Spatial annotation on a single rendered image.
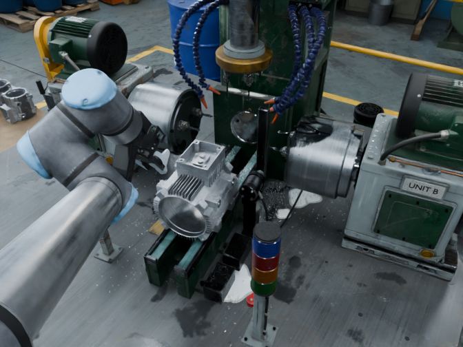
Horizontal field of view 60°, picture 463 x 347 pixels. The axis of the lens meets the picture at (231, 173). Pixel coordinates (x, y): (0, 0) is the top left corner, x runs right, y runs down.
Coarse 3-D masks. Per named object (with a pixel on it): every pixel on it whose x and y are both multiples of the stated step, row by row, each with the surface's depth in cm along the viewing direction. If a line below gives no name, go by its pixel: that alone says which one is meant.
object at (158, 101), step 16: (144, 96) 142; (160, 96) 141; (176, 96) 140; (192, 96) 148; (144, 112) 141; (160, 112) 139; (176, 112) 140; (192, 112) 149; (160, 128) 140; (176, 128) 142; (160, 144) 144; (176, 144) 146
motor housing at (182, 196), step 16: (176, 176) 121; (192, 176) 115; (176, 192) 110; (192, 192) 111; (208, 192) 114; (224, 192) 117; (160, 208) 118; (176, 208) 124; (192, 208) 128; (208, 208) 112; (224, 208) 119; (176, 224) 122; (192, 224) 123; (208, 224) 112; (192, 240) 120
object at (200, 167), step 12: (192, 144) 121; (204, 144) 122; (180, 156) 116; (192, 156) 121; (204, 156) 118; (216, 156) 116; (180, 168) 115; (192, 168) 113; (204, 168) 111; (216, 168) 117; (204, 180) 114
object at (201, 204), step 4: (228, 164) 122; (224, 168) 122; (228, 168) 121; (232, 168) 122; (228, 172) 122; (164, 188) 113; (160, 192) 112; (164, 192) 113; (160, 196) 113; (164, 196) 112; (200, 200) 109; (204, 200) 110; (196, 204) 109; (200, 204) 108; (204, 204) 109; (200, 208) 109; (204, 208) 109; (164, 224) 120; (168, 228) 121; (200, 236) 117; (204, 236) 116; (208, 236) 117; (204, 240) 117
